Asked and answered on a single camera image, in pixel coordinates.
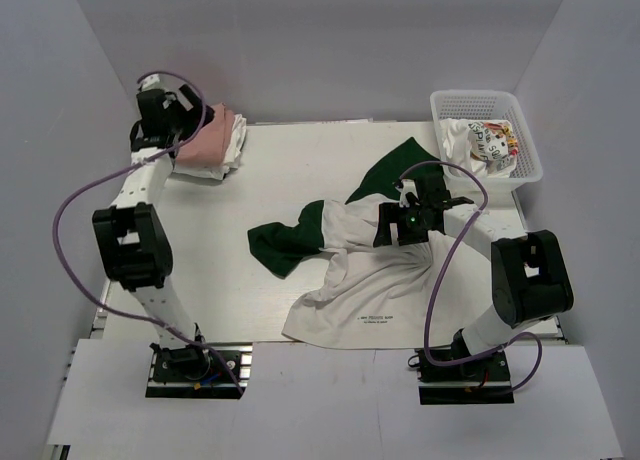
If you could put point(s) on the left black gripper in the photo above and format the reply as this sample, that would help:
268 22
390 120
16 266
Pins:
189 103

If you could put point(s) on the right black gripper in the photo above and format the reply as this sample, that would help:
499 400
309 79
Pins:
387 225

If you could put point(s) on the pink t-shirt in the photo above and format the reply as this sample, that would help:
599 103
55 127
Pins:
209 147

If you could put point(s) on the white and green t-shirt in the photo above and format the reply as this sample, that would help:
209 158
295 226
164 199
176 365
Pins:
371 298

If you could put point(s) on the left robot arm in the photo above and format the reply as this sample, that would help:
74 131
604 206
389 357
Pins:
132 242

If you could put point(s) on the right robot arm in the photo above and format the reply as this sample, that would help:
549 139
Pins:
529 279

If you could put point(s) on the white folded t-shirt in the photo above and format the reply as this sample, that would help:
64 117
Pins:
231 159

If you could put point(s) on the white printed crumpled t-shirt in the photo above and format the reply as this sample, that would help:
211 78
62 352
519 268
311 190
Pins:
487 148

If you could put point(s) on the white plastic basket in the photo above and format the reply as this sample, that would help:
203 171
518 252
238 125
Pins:
490 105

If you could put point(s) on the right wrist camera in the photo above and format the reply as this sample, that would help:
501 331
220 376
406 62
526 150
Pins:
408 192

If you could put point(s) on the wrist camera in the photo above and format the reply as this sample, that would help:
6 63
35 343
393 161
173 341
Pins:
150 82
408 192

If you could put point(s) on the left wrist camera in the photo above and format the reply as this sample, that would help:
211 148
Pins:
150 82

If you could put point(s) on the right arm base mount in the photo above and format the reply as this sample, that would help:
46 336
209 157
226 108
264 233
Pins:
482 382

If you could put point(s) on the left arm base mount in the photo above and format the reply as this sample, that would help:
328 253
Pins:
188 373

